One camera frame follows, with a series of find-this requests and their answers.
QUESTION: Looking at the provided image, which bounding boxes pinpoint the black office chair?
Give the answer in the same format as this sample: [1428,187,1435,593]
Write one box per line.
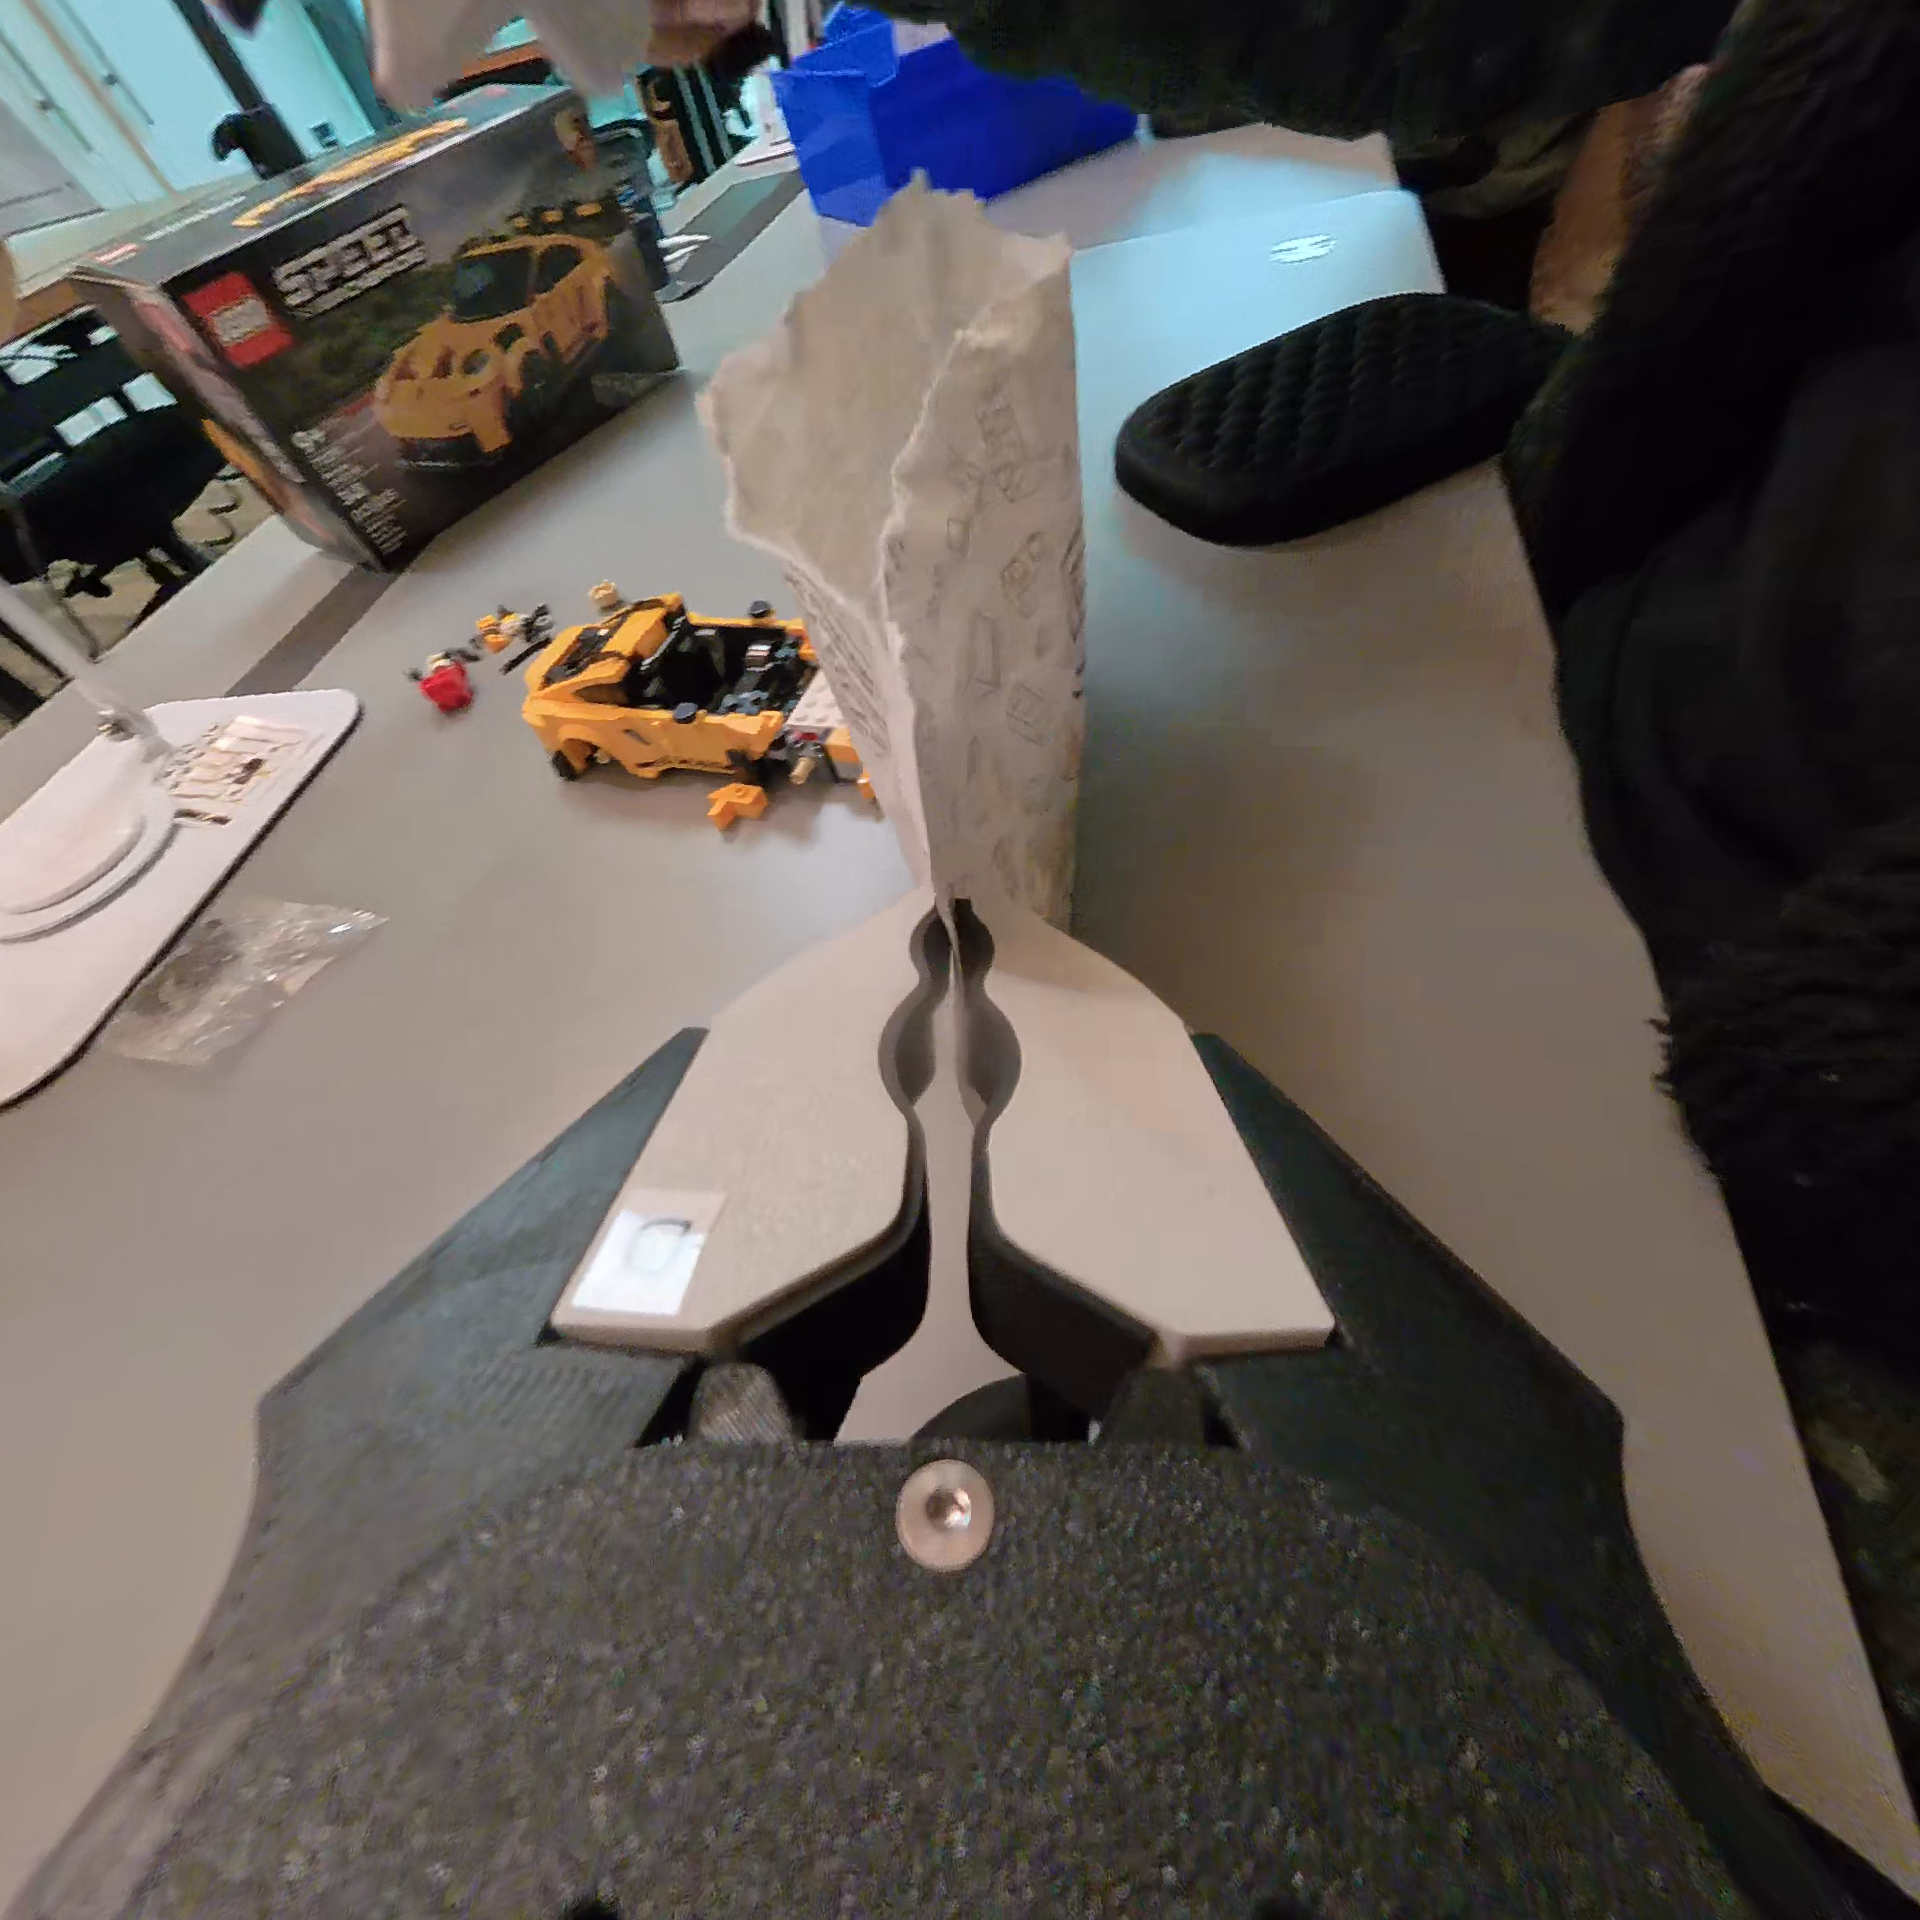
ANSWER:
[0,323,227,601]

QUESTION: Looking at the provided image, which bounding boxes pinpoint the white mat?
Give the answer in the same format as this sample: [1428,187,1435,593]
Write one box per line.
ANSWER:
[0,689,360,1108]

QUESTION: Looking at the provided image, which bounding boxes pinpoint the small sticker sheet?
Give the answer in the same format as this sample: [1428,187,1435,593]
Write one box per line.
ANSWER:
[157,720,308,827]

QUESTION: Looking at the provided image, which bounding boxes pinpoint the silver laptop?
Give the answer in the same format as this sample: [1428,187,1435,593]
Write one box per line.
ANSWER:
[1068,187,1449,454]

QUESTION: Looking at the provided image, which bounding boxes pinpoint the yellow lego car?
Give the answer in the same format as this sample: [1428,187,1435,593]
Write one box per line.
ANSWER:
[518,593,885,811]

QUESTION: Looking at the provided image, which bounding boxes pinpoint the blue plastic bin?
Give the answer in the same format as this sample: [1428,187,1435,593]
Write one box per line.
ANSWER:
[772,8,1142,226]

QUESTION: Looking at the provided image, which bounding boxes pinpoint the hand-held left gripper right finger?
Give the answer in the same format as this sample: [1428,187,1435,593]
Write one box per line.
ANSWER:
[957,896,1339,1442]

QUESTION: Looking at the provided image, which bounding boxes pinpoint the person's dark jacket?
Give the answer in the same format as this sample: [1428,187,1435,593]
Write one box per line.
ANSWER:
[1499,0,1920,1577]

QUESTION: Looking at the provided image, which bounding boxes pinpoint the white printed paper bag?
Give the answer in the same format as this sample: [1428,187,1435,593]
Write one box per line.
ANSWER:
[694,170,1088,963]

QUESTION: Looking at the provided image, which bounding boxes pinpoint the clear plastic bag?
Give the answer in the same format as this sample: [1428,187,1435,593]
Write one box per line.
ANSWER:
[105,896,388,1067]

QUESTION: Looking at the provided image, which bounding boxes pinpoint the lego set box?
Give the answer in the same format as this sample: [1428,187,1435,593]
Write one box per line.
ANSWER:
[65,83,684,576]

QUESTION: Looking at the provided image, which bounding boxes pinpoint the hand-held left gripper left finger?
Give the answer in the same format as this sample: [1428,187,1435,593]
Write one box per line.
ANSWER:
[548,891,957,1442]

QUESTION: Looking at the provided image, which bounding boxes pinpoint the person's right forearm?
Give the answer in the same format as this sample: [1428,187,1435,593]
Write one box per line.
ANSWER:
[885,0,1742,153]

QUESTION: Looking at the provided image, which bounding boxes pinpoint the metal stand with round base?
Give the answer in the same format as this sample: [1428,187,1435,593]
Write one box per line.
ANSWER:
[0,576,183,916]

